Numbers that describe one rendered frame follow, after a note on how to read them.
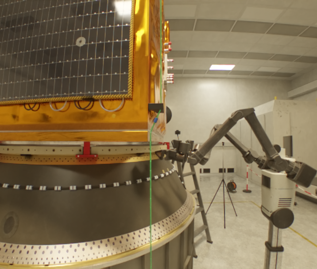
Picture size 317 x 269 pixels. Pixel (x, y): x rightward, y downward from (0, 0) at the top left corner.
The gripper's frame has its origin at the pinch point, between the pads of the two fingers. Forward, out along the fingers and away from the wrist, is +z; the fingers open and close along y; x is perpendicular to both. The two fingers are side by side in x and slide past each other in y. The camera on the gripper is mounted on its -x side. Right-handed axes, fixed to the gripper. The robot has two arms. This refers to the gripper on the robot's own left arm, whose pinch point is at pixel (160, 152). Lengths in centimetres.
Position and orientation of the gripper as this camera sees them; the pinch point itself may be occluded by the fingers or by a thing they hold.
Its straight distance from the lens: 116.7
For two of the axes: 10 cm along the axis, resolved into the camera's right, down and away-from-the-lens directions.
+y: -6.1, -0.4, -7.9
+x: -1.4, 9.9, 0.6
